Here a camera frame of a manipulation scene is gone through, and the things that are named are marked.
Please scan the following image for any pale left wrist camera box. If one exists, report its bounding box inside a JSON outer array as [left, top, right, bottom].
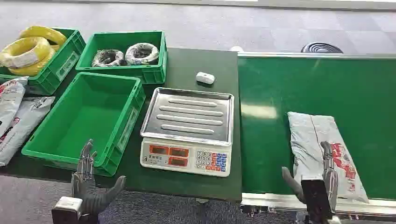
[[51, 196, 84, 224]]

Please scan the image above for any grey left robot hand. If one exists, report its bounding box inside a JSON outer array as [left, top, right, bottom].
[[71, 139, 127, 217]]

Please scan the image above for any grey wrapped wire coil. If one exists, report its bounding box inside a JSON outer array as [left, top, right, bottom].
[[91, 49, 127, 68], [125, 42, 160, 66]]

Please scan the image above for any yellow wire coil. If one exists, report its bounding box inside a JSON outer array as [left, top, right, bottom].
[[19, 26, 67, 47], [0, 36, 52, 69], [8, 45, 60, 77]]

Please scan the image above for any green conveyor belt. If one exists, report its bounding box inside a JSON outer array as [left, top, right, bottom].
[[237, 52, 396, 217]]

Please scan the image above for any green crate with yellow coils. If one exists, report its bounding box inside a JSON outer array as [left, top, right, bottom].
[[0, 28, 86, 96]]

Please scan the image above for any small white plastic device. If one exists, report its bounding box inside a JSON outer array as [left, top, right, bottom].
[[196, 71, 216, 85]]

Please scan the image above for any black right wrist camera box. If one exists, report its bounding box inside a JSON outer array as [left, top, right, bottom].
[[300, 175, 334, 224]]

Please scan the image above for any large empty green crate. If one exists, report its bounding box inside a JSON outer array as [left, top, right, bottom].
[[21, 72, 146, 177]]

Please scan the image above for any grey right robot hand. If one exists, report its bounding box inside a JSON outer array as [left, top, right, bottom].
[[281, 141, 339, 213]]

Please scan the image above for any green crate with grey coils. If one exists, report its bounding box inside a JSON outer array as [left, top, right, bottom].
[[75, 30, 168, 85]]

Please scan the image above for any white electronic scale steel tray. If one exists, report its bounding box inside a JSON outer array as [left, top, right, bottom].
[[140, 87, 235, 178]]

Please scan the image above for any grey parcel bag red print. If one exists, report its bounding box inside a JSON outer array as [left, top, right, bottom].
[[0, 96, 56, 167], [0, 76, 29, 137], [287, 112, 370, 204]]

